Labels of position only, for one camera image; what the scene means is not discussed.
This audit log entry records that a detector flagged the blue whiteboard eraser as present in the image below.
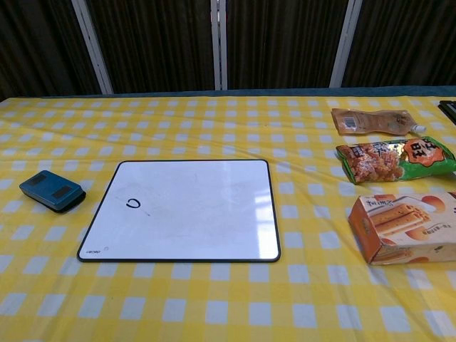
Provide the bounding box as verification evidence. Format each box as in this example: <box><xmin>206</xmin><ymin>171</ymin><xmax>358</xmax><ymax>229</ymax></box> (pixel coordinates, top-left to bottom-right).
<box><xmin>19</xmin><ymin>170</ymin><xmax>87</xmax><ymax>214</ymax></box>

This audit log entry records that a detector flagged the yellow white checkered tablecloth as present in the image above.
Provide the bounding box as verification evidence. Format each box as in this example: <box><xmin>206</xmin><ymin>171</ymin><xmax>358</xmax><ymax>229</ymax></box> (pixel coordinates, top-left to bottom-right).
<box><xmin>0</xmin><ymin>95</ymin><xmax>456</xmax><ymax>342</ymax></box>

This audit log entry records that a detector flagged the brown spouted pouch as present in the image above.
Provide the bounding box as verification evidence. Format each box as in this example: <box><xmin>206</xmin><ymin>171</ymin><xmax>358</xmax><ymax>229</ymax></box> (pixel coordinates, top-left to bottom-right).
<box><xmin>331</xmin><ymin>108</ymin><xmax>428</xmax><ymax>135</ymax></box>

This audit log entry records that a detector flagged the green orange snack bag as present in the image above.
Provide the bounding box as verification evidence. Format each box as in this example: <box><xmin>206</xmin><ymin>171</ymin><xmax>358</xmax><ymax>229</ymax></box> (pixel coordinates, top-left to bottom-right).
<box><xmin>336</xmin><ymin>136</ymin><xmax>456</xmax><ymax>185</ymax></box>

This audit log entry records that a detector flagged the orange biscuit box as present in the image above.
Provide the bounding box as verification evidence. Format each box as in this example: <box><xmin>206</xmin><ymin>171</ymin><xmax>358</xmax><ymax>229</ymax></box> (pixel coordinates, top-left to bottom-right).
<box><xmin>347</xmin><ymin>191</ymin><xmax>456</xmax><ymax>266</ymax></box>

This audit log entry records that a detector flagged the black flat device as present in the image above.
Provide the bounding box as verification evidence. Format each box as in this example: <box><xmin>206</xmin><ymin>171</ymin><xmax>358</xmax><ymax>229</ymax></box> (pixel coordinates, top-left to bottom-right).
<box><xmin>438</xmin><ymin>100</ymin><xmax>456</xmax><ymax>125</ymax></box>

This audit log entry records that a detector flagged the white whiteboard with black frame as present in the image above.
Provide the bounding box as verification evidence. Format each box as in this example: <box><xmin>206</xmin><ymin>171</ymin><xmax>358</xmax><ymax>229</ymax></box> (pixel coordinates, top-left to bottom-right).
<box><xmin>76</xmin><ymin>159</ymin><xmax>281</xmax><ymax>264</ymax></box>

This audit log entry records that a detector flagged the white frame post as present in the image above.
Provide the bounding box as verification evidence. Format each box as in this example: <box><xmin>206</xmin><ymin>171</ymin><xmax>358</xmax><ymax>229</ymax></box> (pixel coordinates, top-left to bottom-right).
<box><xmin>209</xmin><ymin>0</ymin><xmax>229</xmax><ymax>90</ymax></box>
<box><xmin>328</xmin><ymin>0</ymin><xmax>363</xmax><ymax>88</ymax></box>
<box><xmin>71</xmin><ymin>0</ymin><xmax>115</xmax><ymax>95</ymax></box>

